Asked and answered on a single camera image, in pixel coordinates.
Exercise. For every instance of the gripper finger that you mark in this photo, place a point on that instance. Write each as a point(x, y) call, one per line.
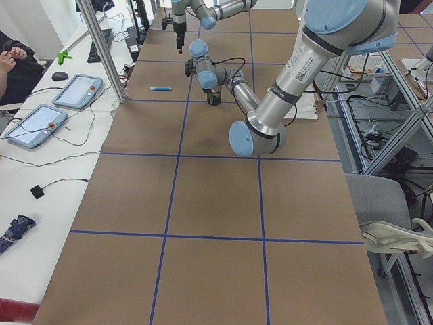
point(178, 43)
point(181, 43)

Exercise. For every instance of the blue highlighter pen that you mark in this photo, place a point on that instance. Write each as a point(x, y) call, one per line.
point(160, 88)

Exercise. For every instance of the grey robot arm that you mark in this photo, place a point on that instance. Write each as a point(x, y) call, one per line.
point(208, 16)
point(330, 29)

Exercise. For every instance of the black mesh pen cup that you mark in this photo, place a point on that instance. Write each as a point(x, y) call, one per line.
point(213, 95)

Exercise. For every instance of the far blue teach pendant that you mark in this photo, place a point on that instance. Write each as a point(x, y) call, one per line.
point(78, 92)

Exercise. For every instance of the blue teach pendant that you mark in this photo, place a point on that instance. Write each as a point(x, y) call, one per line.
point(36, 127)
point(78, 92)

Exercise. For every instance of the green plastic clamp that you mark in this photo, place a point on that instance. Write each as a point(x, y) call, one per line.
point(62, 56)

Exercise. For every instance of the black computer mouse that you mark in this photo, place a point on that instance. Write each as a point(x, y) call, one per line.
point(59, 76)

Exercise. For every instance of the brown paper table mat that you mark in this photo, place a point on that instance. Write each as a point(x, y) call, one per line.
point(174, 228)

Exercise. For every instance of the seated person in black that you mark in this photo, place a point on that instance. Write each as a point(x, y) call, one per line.
point(20, 71)

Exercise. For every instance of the near blue teach pendant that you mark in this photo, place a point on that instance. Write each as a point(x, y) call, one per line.
point(36, 127)

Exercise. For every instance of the small black square device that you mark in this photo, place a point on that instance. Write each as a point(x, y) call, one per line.
point(37, 191)

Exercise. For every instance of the grey office chair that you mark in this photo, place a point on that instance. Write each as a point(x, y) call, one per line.
point(384, 219)

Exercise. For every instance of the folded blue umbrella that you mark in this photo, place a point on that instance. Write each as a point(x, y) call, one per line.
point(17, 228)

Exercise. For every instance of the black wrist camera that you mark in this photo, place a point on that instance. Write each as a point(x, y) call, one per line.
point(165, 22)
point(189, 68)

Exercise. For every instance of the aluminium frame post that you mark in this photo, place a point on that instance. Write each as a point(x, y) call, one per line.
point(97, 37)

